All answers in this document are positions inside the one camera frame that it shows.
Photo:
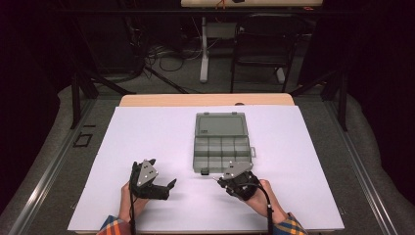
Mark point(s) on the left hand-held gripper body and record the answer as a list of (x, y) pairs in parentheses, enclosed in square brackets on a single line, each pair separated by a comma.
[(145, 174)]

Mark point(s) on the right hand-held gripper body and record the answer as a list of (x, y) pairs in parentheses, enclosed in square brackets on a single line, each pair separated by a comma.
[(239, 178)]

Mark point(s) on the grey transparent compartment box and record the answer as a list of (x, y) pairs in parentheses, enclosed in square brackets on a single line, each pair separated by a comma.
[(221, 151)]

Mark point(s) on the person's left hand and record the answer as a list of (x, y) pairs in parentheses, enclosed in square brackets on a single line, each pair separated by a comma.
[(125, 202)]

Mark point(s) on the person's right hand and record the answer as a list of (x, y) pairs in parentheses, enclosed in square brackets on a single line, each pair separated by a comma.
[(264, 202)]

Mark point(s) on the white table sheet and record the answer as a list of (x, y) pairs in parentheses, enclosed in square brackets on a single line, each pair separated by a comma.
[(147, 137)]

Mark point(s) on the person's left plaid sleeve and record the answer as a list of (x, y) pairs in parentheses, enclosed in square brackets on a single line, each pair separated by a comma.
[(112, 226)]

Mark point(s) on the person's plaid sleeve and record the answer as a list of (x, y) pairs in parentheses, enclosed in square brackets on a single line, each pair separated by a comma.
[(112, 226), (290, 226)]

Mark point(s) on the person's right plaid sleeve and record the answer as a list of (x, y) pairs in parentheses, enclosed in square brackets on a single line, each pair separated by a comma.
[(290, 226)]

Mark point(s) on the dark table grommet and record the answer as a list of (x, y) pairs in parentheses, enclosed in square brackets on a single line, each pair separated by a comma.
[(239, 103)]

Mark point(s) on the wooden table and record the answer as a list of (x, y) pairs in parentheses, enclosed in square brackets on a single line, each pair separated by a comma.
[(195, 99)]

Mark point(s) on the black tripod leg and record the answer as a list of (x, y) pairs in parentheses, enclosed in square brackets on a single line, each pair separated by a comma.
[(166, 80)]

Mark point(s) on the white desk leg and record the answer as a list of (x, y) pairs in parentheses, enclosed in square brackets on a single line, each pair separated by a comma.
[(280, 75), (204, 62)]

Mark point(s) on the black chair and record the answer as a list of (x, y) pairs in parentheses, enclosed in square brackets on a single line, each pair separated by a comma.
[(267, 42)]

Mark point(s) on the grey desk panel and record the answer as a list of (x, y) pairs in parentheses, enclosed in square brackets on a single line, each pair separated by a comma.
[(221, 31)]

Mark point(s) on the black horizontal bar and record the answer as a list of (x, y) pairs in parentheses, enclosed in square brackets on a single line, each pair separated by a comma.
[(130, 11)]

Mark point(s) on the small black device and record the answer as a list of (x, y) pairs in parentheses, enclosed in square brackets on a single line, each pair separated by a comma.
[(238, 1)]

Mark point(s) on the light desk top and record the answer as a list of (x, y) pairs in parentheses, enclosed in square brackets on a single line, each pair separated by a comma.
[(277, 3)]

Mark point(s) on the aluminium floor rail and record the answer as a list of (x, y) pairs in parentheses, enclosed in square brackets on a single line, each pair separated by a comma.
[(49, 173), (362, 176)]

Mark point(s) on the black metal frame stand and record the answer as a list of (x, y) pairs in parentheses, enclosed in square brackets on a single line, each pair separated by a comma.
[(75, 98), (342, 101)]

